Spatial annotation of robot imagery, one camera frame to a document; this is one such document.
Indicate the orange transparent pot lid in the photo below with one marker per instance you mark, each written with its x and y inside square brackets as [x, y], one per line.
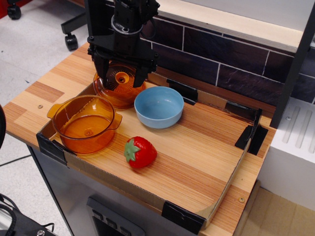
[117, 87]

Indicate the red toy strawberry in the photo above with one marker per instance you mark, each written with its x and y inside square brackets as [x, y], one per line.
[139, 152]

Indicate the orange transparent pot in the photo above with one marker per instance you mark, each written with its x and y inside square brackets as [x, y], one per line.
[86, 124]

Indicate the cardboard fence with black tape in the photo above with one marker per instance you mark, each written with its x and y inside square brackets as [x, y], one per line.
[198, 166]

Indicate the black oven control panel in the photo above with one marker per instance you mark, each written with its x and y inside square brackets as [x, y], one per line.
[108, 223]

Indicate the black vertical post right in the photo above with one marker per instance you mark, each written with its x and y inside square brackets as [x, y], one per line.
[295, 68]

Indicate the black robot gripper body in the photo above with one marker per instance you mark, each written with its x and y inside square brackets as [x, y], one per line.
[128, 48]

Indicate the dark brick backsplash panel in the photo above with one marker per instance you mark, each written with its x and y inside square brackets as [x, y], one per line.
[247, 57]

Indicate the black office chair base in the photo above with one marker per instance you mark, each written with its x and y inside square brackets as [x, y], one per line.
[69, 26]

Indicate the light blue bowl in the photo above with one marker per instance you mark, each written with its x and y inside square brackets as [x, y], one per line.
[159, 107]

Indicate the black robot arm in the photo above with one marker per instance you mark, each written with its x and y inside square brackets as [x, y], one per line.
[131, 14]

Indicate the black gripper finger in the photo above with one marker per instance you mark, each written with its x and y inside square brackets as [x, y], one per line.
[102, 66]
[141, 75]

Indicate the white ribbed sink drainer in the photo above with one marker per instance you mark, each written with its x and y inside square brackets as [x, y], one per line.
[296, 131]

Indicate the black caster wheel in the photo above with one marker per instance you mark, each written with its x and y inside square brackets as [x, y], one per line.
[14, 12]

